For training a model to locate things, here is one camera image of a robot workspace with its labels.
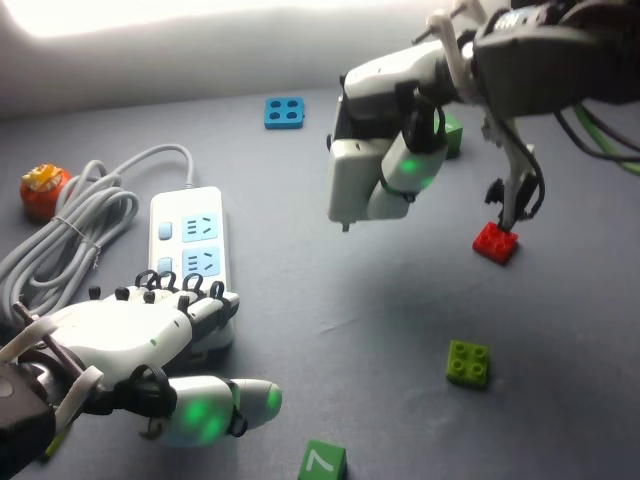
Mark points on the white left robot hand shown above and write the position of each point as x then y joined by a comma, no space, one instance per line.
130,330

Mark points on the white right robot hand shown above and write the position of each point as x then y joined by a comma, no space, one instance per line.
390,75

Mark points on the white charger block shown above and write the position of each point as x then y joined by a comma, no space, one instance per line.
350,180

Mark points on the white power strip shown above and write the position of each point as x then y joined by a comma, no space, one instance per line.
170,210

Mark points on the dark green block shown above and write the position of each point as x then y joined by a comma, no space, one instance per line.
454,137

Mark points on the blue four-hole block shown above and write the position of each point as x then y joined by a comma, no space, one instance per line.
284,110

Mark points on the orange toy with yellow top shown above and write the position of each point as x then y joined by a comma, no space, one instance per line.
42,200

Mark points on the red stud brick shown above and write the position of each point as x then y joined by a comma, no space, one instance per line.
492,247

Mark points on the grey table cloth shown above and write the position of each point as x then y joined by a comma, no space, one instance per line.
350,310

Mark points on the green number seven cube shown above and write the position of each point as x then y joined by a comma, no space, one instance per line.
320,462

